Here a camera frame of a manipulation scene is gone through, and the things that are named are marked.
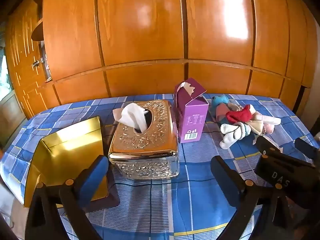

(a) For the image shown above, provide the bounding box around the red-haired white doll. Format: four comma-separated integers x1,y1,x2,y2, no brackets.
246,105,282,134

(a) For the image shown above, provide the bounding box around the purple carton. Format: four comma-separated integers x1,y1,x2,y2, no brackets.
173,77,209,144

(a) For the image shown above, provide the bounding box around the wooden wardrobe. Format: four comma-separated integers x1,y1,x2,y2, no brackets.
31,0,313,105

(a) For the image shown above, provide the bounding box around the white tissue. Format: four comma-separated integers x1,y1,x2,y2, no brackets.
112,102,148,133

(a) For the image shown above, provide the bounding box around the gold tin box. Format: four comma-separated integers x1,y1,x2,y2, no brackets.
24,116,119,208

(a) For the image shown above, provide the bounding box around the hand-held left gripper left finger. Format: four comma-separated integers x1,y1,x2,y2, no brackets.
27,155,110,240

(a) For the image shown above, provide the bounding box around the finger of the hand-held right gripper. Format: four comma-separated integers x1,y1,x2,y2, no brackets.
294,138,319,159
255,135,282,155

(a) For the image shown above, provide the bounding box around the blue teddy bear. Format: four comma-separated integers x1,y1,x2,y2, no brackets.
210,94,242,125

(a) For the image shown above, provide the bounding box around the white mesh bundle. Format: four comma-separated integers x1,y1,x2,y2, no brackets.
219,121,251,149

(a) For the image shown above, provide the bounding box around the ornate gold tissue box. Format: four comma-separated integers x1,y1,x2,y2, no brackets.
108,100,180,180

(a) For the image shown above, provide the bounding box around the pink cloth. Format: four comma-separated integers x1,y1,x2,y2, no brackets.
262,122,275,134

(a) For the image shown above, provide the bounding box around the window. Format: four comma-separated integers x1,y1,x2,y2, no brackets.
0,44,13,94

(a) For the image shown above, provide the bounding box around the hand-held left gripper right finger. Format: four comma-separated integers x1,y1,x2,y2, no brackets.
211,155,294,240

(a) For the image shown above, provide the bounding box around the red plush toy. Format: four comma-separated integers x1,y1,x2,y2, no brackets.
226,105,253,125

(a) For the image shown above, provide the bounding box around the blue plaid sheet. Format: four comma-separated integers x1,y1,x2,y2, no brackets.
0,94,320,240

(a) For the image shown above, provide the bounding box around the wooden door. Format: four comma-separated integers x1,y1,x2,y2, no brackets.
5,0,60,120

